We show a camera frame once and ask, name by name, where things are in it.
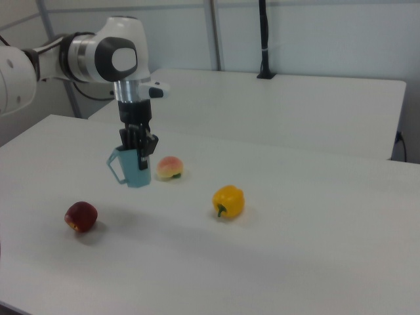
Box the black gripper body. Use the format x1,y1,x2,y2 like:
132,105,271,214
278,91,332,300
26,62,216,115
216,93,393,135
117,99,154,131

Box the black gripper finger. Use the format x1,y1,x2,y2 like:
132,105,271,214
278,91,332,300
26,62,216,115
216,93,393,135
137,130,160,171
118,123,146,151

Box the light blue plastic mug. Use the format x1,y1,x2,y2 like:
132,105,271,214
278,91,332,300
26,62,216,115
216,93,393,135
105,146,153,189

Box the pink yellow peach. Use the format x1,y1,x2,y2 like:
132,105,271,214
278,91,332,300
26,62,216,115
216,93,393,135
156,156,185,181

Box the red apple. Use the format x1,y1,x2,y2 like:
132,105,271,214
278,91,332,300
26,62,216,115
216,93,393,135
64,201,98,234

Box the yellow bell pepper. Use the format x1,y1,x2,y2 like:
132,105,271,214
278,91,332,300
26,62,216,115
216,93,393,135
211,184,246,219

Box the white adjoining table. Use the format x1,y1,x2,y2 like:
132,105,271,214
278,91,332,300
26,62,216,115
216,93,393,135
87,68,408,161

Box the black pole with base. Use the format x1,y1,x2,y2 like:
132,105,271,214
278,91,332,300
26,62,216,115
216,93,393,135
256,0,277,80

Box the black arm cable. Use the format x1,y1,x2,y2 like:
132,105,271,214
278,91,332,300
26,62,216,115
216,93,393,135
71,81,116,101

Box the grey partition post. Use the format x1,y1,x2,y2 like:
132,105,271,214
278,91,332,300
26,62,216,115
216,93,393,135
209,0,224,71

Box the black cable at table edge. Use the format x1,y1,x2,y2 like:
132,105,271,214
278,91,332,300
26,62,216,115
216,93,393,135
394,130,408,162

